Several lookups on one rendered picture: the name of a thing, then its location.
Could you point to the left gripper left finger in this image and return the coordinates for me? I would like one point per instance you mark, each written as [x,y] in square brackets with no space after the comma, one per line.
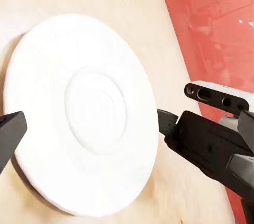
[13,127]

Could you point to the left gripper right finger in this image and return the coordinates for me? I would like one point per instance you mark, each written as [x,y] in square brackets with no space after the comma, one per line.
[246,127]

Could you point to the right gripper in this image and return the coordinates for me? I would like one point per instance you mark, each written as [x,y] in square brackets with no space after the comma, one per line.
[220,152]

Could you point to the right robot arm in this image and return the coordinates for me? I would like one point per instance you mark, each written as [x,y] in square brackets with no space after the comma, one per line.
[218,149]

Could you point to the countertop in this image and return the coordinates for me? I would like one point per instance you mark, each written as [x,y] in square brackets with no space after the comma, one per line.
[20,202]
[147,28]

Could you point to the saucer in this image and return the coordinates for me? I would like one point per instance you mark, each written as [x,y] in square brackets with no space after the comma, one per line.
[92,118]

